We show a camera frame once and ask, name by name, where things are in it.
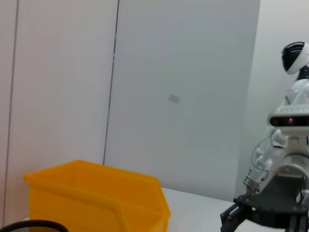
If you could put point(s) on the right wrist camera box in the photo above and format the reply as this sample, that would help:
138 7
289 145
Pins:
287 118

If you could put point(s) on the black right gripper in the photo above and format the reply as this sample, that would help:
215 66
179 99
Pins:
277 205

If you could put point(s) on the white robot torso with head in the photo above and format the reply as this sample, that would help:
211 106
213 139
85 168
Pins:
295 58

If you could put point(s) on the yellow plastic bin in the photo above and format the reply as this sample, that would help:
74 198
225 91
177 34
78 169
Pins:
84 193

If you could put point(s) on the black mesh pen holder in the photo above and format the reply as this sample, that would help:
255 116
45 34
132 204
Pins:
31 227

